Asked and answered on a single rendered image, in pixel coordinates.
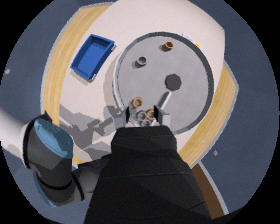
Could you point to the blue plastic crate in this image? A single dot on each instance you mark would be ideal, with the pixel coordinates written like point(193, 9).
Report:
point(92, 56)

